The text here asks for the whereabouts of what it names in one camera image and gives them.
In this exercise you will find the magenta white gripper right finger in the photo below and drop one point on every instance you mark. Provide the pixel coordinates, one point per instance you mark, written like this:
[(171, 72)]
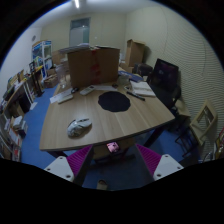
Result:
[(159, 166)]

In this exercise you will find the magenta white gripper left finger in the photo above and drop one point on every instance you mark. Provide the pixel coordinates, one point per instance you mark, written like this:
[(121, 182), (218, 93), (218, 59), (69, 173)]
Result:
[(74, 167)]

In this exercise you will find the white grey computer mouse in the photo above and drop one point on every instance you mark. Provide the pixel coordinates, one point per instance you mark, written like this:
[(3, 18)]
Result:
[(78, 126)]

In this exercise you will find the round black mouse pad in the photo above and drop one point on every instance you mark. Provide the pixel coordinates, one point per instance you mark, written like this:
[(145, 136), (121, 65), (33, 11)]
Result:
[(114, 101)]

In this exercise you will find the pink sticker under table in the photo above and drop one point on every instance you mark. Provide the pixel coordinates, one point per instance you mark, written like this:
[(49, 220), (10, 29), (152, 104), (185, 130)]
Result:
[(113, 147)]

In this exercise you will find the wooden table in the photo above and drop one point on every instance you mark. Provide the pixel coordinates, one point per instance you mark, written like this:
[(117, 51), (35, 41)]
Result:
[(142, 116)]

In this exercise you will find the wooden folding chair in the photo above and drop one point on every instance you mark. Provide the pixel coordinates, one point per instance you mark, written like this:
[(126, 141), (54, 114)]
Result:
[(200, 130)]

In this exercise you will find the white keyboard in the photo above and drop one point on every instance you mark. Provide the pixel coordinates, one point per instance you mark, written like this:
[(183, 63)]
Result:
[(61, 96)]

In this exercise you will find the black pen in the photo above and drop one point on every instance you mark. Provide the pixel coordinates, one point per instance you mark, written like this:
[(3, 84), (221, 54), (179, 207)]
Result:
[(135, 95)]

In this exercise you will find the open white notebook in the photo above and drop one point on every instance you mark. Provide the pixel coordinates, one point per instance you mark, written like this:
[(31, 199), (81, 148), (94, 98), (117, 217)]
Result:
[(142, 88)]

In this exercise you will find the white remote control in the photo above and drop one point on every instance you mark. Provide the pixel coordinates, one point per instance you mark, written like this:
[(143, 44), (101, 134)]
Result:
[(87, 90)]

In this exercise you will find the left side shelf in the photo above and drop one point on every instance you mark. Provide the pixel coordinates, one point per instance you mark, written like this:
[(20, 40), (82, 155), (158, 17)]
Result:
[(17, 102)]

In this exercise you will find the small cardboard box on floor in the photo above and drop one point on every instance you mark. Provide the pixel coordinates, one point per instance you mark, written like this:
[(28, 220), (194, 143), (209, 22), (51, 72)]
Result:
[(51, 81)]

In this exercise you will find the black office chair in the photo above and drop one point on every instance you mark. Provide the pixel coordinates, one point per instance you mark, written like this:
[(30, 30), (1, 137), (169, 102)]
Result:
[(163, 80)]

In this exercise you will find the large brown cardboard box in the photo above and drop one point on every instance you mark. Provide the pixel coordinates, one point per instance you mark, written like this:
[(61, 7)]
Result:
[(93, 66)]

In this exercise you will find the tall cardboard box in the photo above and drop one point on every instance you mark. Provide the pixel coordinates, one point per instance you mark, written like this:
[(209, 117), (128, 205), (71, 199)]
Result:
[(134, 52)]

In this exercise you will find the blue white display cabinet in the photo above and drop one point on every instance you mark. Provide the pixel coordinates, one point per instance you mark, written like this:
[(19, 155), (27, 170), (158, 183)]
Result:
[(42, 56)]

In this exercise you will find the grey door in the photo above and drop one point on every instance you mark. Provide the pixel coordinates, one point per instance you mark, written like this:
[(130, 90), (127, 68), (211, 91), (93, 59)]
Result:
[(79, 31)]

